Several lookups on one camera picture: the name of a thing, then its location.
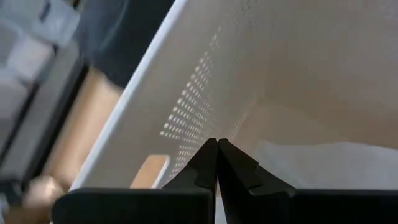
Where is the clear bin with black latch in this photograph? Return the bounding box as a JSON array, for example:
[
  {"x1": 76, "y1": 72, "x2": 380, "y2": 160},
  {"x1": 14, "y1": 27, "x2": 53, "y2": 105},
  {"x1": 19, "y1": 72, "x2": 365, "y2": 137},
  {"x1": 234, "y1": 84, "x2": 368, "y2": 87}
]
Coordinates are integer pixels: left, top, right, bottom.
[{"x1": 29, "y1": 0, "x2": 80, "y2": 48}]

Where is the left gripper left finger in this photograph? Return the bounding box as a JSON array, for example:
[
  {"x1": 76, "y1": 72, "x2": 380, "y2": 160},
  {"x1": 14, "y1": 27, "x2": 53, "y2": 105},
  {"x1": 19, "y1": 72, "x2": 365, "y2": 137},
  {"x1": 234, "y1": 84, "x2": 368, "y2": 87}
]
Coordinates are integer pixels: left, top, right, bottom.
[{"x1": 51, "y1": 138, "x2": 218, "y2": 224}]

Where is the clear plastic bin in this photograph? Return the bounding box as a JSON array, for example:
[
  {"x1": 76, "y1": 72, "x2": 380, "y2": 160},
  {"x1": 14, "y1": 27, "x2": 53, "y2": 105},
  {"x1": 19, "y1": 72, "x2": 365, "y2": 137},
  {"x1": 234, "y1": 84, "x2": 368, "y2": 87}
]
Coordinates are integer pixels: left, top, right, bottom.
[{"x1": 5, "y1": 36, "x2": 54, "y2": 82}]

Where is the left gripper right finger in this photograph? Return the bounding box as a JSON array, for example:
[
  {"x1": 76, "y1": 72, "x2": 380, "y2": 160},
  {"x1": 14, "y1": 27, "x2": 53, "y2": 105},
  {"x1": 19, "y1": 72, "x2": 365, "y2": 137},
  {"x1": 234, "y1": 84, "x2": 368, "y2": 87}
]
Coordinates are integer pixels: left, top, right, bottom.
[{"x1": 217, "y1": 138, "x2": 398, "y2": 224}]

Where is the white perforated plastic basket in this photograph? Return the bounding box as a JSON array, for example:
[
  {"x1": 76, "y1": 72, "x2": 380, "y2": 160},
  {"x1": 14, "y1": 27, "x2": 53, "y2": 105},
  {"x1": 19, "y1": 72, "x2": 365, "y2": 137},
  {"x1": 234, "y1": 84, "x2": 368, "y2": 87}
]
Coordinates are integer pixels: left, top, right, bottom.
[{"x1": 70, "y1": 0, "x2": 398, "y2": 192}]

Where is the navy blue fabric bin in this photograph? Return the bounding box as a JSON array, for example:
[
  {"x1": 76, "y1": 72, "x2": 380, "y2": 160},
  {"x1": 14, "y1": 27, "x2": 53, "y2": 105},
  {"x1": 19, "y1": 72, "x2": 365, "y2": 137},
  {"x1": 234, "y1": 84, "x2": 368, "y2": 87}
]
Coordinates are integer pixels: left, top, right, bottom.
[{"x1": 74, "y1": 0, "x2": 177, "y2": 90}]

